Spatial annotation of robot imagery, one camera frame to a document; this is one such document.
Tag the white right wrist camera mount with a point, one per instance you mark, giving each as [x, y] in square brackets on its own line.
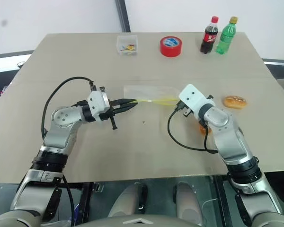
[194, 95]

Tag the clear plastic zip bag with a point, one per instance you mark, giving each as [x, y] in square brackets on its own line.
[151, 91]

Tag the green bottle yellow cap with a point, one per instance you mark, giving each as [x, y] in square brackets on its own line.
[226, 37]

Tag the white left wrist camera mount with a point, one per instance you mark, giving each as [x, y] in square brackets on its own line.
[98, 104]

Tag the dark vertical post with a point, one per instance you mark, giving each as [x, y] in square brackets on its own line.
[123, 15]

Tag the grey robot torso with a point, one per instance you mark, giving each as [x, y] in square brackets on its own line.
[139, 222]

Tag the clear plastic box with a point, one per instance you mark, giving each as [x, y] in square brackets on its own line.
[127, 45]

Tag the dark side table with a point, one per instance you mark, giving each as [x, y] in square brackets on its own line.
[278, 68]

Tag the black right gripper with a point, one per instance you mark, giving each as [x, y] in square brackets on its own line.
[187, 113]

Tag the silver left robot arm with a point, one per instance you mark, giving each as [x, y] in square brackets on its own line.
[61, 118]

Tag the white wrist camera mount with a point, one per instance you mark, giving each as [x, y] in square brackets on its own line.
[194, 95]
[98, 104]

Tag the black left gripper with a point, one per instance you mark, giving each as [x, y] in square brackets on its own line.
[112, 111]

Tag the cola bottle red cap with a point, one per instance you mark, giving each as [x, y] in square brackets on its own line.
[209, 35]

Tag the beige rounded robot leg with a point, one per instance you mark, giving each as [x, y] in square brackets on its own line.
[190, 201]

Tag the grey side bench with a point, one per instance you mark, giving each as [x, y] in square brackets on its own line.
[7, 61]

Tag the red tape roll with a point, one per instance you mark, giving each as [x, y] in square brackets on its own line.
[171, 47]

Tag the orange bun snack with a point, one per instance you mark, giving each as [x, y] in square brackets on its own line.
[202, 130]
[235, 102]

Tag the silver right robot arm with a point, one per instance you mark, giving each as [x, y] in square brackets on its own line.
[227, 137]

